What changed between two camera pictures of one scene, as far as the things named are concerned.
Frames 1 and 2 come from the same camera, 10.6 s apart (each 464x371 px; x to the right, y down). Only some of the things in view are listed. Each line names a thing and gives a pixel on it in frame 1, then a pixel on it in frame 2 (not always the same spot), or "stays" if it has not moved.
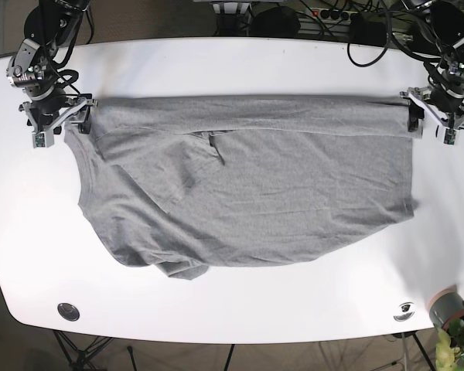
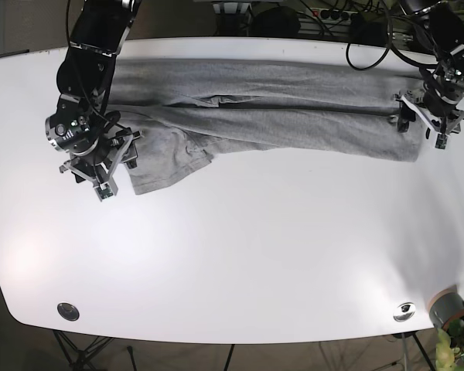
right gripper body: [444, 101] stays
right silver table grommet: [406, 311] stays
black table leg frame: [79, 358] stays
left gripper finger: [85, 127] -> [130, 158]
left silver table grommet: [68, 311] stays
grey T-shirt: [188, 182] -> [189, 110]
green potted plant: [458, 346] stays
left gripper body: [49, 108] -> [100, 165]
